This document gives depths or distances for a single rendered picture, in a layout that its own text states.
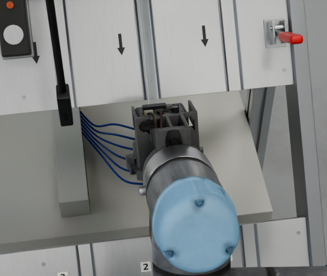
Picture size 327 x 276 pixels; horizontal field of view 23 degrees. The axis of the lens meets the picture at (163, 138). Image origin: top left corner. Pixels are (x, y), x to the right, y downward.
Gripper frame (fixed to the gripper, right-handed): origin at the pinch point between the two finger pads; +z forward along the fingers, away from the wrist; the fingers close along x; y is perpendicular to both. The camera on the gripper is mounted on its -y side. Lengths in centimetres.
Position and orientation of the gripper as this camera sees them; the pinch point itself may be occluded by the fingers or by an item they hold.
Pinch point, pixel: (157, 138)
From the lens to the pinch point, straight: 103.8
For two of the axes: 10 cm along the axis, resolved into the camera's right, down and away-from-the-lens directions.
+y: -0.8, -9.5, -3.1
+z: -1.2, -3.0, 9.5
